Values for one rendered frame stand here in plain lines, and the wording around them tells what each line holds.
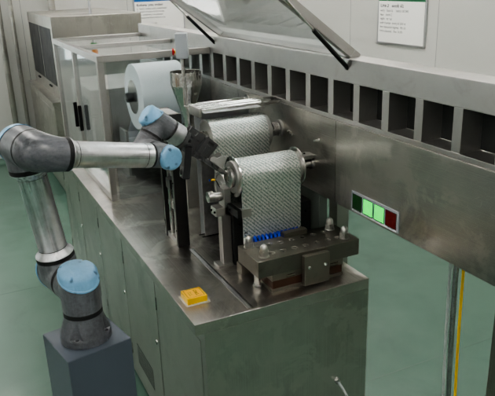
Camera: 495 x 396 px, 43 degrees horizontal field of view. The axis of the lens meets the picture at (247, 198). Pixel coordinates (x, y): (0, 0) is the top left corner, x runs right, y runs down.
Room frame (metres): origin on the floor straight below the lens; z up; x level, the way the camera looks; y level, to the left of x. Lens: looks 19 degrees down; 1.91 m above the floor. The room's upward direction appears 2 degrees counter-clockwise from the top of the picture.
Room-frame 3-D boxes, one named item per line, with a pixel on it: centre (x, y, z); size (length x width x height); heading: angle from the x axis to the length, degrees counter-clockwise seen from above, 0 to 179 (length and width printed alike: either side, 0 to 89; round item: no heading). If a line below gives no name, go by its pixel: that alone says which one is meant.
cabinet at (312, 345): (2.99, 0.40, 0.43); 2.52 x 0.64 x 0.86; 25
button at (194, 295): (1.88, 0.19, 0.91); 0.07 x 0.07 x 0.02; 25
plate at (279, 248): (2.02, -0.17, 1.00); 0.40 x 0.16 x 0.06; 115
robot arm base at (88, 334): (1.67, 0.51, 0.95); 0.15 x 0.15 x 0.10
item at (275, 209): (2.12, -0.09, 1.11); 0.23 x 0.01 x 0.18; 115
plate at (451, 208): (2.90, -0.08, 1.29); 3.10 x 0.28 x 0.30; 25
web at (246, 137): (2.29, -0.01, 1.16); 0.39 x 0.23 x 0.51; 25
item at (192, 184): (2.82, 0.26, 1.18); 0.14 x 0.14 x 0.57
